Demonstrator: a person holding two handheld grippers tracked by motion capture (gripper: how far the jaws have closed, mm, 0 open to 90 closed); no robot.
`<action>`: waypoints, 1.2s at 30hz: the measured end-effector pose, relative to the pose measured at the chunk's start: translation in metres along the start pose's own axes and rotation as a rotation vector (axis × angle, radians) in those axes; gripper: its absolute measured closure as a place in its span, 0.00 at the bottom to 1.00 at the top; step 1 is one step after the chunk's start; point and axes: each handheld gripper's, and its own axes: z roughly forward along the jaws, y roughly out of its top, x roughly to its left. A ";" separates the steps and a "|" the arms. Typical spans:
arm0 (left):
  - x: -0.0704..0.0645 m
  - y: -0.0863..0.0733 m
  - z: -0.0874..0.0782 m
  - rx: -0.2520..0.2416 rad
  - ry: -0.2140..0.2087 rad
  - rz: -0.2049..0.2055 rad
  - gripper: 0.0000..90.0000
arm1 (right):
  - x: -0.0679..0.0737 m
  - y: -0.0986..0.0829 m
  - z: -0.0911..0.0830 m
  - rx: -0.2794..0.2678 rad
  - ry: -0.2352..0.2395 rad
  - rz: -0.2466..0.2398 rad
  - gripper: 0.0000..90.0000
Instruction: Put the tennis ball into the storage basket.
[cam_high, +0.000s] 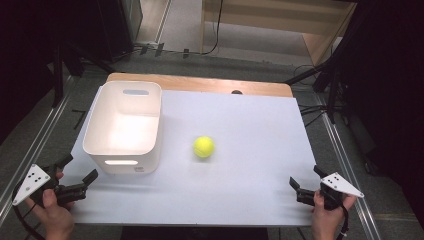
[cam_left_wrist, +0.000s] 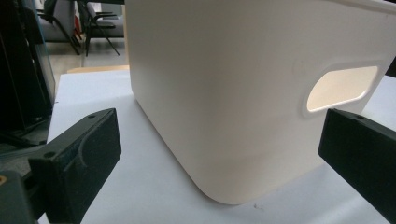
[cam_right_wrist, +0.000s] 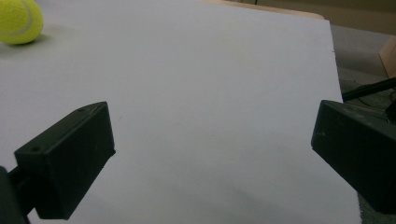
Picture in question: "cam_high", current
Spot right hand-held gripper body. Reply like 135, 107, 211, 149
295, 171, 365, 212

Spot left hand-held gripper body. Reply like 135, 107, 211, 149
12, 163, 88, 208

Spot white plastic storage bin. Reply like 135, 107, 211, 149
82, 80, 163, 175

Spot yellow tennis ball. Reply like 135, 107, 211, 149
192, 135, 216, 159

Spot person's right hand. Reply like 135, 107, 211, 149
310, 190, 358, 240

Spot person's left hand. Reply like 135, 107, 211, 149
24, 171, 76, 240

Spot white board sheet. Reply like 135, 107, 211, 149
61, 87, 322, 228

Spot black tripod stand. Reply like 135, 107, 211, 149
284, 33, 355, 125

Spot dark curtain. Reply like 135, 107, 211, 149
0, 0, 63, 145
339, 0, 424, 231

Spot black cabinet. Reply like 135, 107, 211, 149
95, 0, 144, 64

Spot white power strip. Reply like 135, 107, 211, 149
133, 40, 162, 48

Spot aluminium floor rail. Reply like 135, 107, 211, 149
314, 93, 382, 240
0, 75, 74, 224

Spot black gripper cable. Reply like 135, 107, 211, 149
335, 204, 350, 240
11, 186, 46, 240

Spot black floor cables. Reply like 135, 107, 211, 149
293, 64, 334, 128

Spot light wooden shelf frame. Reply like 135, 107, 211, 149
199, 0, 358, 67

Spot black hanging cable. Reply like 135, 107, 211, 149
201, 0, 224, 56

